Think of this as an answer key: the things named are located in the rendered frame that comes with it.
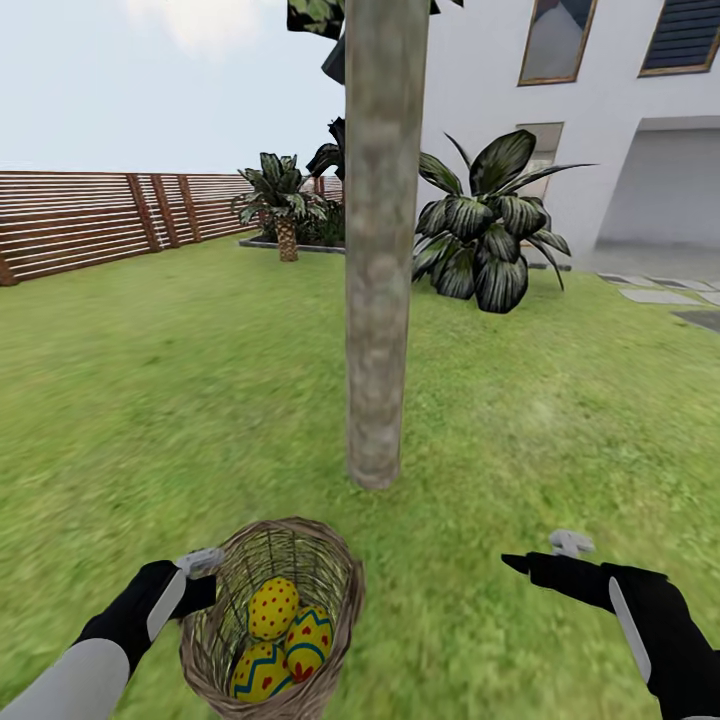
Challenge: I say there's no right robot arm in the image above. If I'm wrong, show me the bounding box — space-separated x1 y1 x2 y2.
501 529 720 720

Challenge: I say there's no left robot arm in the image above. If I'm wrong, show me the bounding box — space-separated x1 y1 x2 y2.
0 547 225 720

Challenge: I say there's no easter egg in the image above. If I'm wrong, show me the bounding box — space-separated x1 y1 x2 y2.
231 638 293 703
283 606 334 683
244 578 300 642

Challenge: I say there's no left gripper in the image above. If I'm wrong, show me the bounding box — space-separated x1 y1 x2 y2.
170 575 218 619

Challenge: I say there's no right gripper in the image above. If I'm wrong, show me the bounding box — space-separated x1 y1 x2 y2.
501 551 590 604

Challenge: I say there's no wicker basket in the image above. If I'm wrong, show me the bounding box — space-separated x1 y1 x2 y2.
175 514 368 720

